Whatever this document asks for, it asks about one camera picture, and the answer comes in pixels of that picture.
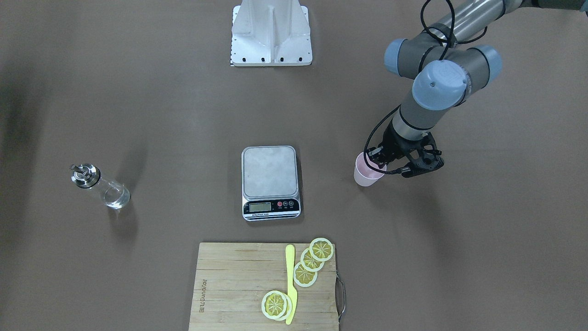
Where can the pink plastic cup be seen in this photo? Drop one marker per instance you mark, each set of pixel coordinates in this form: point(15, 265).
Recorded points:
point(367, 172)

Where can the yellow plastic knife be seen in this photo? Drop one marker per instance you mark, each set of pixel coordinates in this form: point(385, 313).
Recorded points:
point(291, 290)

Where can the lemon slice near handle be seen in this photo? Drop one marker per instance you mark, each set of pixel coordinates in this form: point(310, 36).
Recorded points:
point(321, 249)

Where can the silver digital kitchen scale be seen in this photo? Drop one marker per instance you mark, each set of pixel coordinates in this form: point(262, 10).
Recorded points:
point(270, 183)

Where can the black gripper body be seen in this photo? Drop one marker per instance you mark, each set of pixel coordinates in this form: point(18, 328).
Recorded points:
point(394, 144)

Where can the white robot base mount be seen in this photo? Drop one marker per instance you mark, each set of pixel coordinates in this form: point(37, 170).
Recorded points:
point(270, 33)

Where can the lemon slice under knife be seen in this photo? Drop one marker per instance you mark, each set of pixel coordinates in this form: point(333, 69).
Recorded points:
point(276, 305)

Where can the glass sauce bottle steel top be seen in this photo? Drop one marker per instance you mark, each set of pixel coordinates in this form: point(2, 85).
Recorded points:
point(90, 179)

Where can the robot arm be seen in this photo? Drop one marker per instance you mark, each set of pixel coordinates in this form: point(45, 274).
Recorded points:
point(443, 77)

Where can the bamboo cutting board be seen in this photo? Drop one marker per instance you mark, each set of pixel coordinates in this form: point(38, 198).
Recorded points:
point(232, 278)

